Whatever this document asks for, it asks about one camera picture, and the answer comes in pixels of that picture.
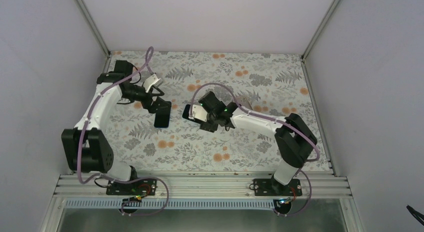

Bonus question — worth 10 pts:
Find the black phone with blue edge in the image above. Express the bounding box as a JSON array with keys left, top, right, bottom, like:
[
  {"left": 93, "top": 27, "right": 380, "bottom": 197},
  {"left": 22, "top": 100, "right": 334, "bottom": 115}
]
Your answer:
[{"left": 153, "top": 113, "right": 171, "bottom": 129}]

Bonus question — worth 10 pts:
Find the cream white phone case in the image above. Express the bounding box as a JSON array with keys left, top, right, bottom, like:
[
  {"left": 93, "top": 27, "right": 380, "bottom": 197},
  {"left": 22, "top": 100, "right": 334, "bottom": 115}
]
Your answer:
[{"left": 235, "top": 95, "right": 253, "bottom": 110}]

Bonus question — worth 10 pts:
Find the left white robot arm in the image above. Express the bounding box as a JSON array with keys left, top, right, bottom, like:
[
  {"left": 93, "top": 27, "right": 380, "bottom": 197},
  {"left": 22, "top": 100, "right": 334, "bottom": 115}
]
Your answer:
[{"left": 61, "top": 60, "right": 171, "bottom": 195}]

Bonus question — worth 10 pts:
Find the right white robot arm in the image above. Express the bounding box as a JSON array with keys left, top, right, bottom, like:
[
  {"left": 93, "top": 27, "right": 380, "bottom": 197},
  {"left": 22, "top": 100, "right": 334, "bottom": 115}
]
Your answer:
[{"left": 188, "top": 91, "right": 319, "bottom": 196}]

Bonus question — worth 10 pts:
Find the phone in light-blue case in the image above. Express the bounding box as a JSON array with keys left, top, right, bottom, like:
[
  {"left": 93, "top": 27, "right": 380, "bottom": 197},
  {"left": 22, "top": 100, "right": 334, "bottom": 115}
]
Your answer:
[{"left": 182, "top": 104, "right": 191, "bottom": 120}]

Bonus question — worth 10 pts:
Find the floral patterned table mat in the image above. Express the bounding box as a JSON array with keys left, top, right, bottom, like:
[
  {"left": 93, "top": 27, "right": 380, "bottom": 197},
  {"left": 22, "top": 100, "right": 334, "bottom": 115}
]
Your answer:
[{"left": 103, "top": 51, "right": 330, "bottom": 172}]

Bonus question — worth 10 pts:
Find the black object at corner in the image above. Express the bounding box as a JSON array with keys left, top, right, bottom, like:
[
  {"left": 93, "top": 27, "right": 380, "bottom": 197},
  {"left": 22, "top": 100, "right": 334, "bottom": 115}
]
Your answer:
[{"left": 406, "top": 205, "right": 424, "bottom": 226}]

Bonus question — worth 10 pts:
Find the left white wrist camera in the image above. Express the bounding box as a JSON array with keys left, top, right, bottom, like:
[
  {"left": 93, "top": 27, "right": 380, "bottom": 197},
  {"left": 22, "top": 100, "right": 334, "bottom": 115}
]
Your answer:
[{"left": 142, "top": 73, "right": 163, "bottom": 93}]

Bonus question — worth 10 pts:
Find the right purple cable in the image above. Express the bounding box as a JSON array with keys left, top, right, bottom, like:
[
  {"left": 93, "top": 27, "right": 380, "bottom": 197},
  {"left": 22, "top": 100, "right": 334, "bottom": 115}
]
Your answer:
[{"left": 192, "top": 82, "right": 322, "bottom": 218}]

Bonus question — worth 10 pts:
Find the purple cable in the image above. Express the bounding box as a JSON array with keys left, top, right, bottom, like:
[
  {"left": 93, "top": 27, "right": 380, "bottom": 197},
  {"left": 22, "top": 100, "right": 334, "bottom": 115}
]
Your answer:
[
  {"left": 192, "top": 82, "right": 322, "bottom": 218},
  {"left": 76, "top": 46, "right": 170, "bottom": 218}
]

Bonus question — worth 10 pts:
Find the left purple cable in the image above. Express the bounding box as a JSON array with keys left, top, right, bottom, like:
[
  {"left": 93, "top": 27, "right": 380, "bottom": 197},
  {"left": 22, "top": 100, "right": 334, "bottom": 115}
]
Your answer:
[{"left": 76, "top": 46, "right": 170, "bottom": 218}]

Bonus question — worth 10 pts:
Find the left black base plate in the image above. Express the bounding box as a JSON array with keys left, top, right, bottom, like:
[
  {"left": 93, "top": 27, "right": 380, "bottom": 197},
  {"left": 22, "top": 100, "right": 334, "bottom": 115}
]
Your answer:
[{"left": 105, "top": 178, "right": 158, "bottom": 197}]

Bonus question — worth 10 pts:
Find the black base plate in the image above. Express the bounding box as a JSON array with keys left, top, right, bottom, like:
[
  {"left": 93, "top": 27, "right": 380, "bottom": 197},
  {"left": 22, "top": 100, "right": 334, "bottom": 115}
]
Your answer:
[
  {"left": 249, "top": 178, "right": 303, "bottom": 197},
  {"left": 105, "top": 178, "right": 158, "bottom": 197}
]

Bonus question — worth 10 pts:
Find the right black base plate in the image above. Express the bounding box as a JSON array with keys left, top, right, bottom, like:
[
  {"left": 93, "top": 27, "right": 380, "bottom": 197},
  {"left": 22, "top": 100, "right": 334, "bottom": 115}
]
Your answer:
[{"left": 249, "top": 178, "right": 303, "bottom": 197}]

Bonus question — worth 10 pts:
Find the white slotted cable duct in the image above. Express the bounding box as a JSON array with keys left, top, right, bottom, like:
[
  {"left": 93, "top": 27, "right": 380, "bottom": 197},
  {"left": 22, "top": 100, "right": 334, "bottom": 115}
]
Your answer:
[{"left": 64, "top": 198, "right": 276, "bottom": 210}]

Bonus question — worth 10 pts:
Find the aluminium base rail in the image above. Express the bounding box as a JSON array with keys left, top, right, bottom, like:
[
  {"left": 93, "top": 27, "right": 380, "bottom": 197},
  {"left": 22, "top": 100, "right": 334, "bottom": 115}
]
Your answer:
[{"left": 53, "top": 171, "right": 353, "bottom": 199}]

